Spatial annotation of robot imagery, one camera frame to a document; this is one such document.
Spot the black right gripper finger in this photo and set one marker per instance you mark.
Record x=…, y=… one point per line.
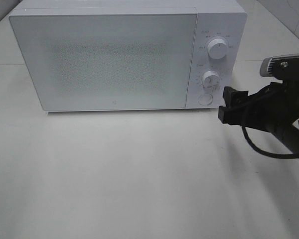
x=284, y=67

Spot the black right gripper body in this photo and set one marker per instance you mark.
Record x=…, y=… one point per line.
x=276, y=110

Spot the white timer knob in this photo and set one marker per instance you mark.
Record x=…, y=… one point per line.
x=210, y=78

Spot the round white door button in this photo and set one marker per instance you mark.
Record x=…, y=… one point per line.
x=205, y=99

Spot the white microwave door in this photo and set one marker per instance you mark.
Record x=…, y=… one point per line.
x=107, y=62

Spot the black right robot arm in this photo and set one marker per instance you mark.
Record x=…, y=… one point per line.
x=291, y=141

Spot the upper white power knob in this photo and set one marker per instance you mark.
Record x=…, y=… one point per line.
x=217, y=48

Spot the white microwave oven body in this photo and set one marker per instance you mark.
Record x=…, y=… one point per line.
x=223, y=18

